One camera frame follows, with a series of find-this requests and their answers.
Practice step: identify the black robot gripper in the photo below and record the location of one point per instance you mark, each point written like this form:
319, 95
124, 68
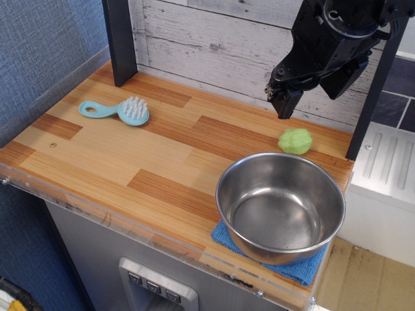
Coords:
332, 41

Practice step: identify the light blue brush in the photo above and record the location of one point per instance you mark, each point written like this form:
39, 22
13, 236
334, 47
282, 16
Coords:
132, 111

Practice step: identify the blue cloth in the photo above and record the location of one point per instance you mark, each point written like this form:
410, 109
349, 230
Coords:
303, 272

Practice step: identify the green toy vegetable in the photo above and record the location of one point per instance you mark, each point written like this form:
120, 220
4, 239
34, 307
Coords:
295, 141

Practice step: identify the stainless steel bowl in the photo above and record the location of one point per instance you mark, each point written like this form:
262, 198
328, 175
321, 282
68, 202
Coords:
279, 208

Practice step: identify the white ridged appliance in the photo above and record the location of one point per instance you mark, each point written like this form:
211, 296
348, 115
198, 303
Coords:
380, 195

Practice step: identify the grey toy dispenser panel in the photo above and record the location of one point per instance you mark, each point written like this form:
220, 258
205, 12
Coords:
147, 289

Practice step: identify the black yellow object bottom left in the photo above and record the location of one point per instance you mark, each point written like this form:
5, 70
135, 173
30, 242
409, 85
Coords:
20, 299

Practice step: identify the black right post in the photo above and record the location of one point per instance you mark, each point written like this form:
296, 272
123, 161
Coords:
376, 87

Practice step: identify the black post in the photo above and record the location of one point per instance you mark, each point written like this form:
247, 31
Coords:
376, 87
120, 40

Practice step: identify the black left post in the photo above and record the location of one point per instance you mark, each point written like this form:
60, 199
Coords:
120, 40

